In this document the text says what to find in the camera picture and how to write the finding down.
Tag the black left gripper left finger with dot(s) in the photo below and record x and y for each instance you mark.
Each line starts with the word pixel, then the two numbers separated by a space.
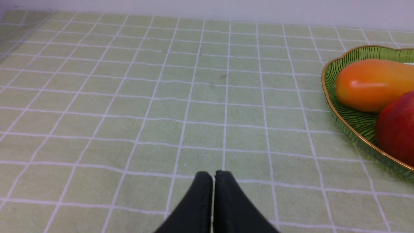
pixel 193 213

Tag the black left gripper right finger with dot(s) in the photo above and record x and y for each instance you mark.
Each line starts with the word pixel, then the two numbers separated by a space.
pixel 233 212

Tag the green checkered tablecloth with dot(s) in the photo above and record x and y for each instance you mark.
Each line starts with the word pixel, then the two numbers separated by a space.
pixel 106 118

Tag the green glass plate gold rim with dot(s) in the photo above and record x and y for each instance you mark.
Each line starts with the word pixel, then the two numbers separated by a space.
pixel 356 125

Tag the red apple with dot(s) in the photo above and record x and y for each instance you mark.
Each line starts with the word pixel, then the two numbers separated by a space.
pixel 394 129

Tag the orange mango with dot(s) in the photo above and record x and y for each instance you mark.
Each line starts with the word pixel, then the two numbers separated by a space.
pixel 369 85

